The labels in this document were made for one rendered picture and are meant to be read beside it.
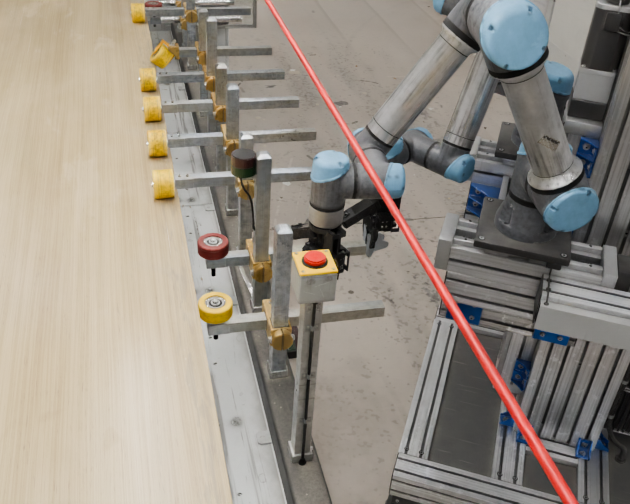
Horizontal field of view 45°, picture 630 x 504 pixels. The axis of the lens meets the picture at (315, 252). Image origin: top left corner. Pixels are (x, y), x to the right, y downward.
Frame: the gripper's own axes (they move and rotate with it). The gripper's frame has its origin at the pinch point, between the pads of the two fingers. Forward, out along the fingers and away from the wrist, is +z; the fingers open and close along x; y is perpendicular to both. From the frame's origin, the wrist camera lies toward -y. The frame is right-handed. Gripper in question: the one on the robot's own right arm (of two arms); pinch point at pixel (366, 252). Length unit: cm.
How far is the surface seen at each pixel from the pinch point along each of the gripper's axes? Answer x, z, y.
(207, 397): -54, -7, -50
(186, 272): -12, -7, -50
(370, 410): 17, 83, 16
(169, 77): 98, -13, -45
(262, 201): -5.6, -22.3, -30.7
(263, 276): -7.7, -1.0, -30.3
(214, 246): -2.4, -8.0, -42.1
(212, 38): 94, -28, -30
